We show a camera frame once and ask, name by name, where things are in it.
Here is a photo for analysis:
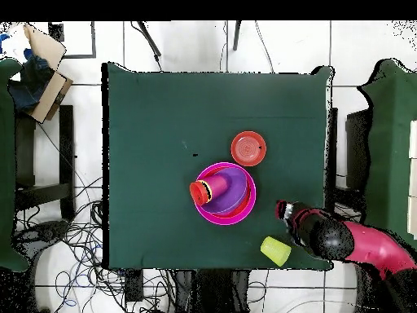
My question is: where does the dark green tablecloth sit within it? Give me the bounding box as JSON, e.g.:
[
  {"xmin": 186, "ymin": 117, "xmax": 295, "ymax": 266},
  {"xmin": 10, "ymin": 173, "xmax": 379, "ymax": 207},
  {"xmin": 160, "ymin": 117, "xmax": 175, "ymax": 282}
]
[{"xmin": 102, "ymin": 62, "xmax": 335, "ymax": 271}]

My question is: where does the large pink bowl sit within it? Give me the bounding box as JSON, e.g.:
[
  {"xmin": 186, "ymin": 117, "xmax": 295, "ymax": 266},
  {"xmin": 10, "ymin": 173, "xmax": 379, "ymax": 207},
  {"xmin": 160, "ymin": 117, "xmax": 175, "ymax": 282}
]
[{"xmin": 194, "ymin": 161, "xmax": 257, "ymax": 227}]

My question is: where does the dark blue cloth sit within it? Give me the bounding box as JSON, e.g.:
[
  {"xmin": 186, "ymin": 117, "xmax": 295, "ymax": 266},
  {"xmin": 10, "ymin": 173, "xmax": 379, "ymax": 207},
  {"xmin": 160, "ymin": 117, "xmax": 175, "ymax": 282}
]
[{"xmin": 7, "ymin": 48, "xmax": 55, "ymax": 113}]

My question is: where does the black tripod leg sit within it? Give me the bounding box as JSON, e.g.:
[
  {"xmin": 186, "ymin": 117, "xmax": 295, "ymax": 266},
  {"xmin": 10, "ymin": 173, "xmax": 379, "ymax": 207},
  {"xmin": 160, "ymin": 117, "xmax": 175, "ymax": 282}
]
[
  {"xmin": 130, "ymin": 20, "xmax": 163, "ymax": 71},
  {"xmin": 232, "ymin": 20, "xmax": 243, "ymax": 52}
]

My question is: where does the white box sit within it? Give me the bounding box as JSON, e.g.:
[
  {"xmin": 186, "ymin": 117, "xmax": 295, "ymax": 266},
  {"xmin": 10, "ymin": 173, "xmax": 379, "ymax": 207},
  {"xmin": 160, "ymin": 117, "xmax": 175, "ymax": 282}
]
[
  {"xmin": 408, "ymin": 159, "xmax": 417, "ymax": 197},
  {"xmin": 408, "ymin": 120, "xmax": 417, "ymax": 160}
]

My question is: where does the purple cup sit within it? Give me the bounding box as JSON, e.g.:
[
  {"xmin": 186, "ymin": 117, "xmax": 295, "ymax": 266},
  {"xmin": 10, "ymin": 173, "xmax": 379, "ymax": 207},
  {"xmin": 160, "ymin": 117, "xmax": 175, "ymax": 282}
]
[{"xmin": 203, "ymin": 173, "xmax": 230, "ymax": 201}]

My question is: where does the tangle of floor cables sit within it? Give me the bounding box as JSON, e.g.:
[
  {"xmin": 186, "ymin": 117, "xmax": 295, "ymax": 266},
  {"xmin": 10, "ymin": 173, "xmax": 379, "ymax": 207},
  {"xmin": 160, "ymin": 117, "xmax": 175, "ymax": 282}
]
[{"xmin": 14, "ymin": 175, "xmax": 183, "ymax": 313}]

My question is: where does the cardboard box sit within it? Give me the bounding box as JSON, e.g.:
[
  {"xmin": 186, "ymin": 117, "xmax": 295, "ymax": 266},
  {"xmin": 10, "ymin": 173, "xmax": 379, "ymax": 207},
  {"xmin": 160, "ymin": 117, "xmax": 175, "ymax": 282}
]
[{"xmin": 7, "ymin": 23, "xmax": 74, "ymax": 125}]

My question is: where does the black square frame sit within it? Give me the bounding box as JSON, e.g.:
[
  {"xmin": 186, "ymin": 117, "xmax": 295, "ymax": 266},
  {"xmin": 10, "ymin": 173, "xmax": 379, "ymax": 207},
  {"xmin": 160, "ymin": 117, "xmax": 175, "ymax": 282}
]
[{"xmin": 48, "ymin": 20, "xmax": 97, "ymax": 60}]

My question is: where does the black box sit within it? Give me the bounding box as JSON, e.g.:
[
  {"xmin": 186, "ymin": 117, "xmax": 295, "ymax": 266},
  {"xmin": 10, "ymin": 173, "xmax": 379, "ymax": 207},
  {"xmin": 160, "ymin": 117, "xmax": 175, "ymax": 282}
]
[{"xmin": 345, "ymin": 108, "xmax": 372, "ymax": 190}]

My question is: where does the small orange bowl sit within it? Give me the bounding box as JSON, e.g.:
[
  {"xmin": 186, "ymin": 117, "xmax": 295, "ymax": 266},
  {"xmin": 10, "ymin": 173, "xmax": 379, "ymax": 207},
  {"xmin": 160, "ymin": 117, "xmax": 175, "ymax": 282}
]
[{"xmin": 230, "ymin": 130, "xmax": 268, "ymax": 168}]

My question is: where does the purple bowl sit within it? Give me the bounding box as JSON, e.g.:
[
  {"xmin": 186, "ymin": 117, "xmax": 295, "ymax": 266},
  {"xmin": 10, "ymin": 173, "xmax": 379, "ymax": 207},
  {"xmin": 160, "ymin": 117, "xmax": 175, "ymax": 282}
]
[{"xmin": 200, "ymin": 166, "xmax": 251, "ymax": 215}]

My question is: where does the black stool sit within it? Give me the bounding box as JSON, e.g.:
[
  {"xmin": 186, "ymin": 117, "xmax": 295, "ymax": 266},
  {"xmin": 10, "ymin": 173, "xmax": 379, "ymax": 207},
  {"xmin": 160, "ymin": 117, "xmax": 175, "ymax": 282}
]
[{"xmin": 14, "ymin": 104, "xmax": 77, "ymax": 221}]

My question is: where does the green-covered side table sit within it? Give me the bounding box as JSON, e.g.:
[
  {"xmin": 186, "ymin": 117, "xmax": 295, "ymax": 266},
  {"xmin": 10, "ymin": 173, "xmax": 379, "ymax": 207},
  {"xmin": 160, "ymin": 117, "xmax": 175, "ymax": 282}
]
[
  {"xmin": 0, "ymin": 57, "xmax": 30, "ymax": 273},
  {"xmin": 354, "ymin": 58, "xmax": 417, "ymax": 250}
]

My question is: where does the black pedestal foot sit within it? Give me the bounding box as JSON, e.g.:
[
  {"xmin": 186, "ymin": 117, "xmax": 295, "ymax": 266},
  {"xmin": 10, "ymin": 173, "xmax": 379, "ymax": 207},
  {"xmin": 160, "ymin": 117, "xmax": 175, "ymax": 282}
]
[{"xmin": 12, "ymin": 219, "xmax": 71, "ymax": 258}]

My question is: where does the pale yellow cup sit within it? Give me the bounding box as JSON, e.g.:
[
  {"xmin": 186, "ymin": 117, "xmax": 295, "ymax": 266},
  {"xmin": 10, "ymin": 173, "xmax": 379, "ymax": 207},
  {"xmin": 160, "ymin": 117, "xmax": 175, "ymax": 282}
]
[{"xmin": 259, "ymin": 236, "xmax": 292, "ymax": 267}]

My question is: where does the large orange bowl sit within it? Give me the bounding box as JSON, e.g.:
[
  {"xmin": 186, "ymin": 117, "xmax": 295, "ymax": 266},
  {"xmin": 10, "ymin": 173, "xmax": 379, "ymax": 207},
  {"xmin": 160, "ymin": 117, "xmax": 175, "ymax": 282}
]
[{"xmin": 203, "ymin": 165, "xmax": 254, "ymax": 218}]

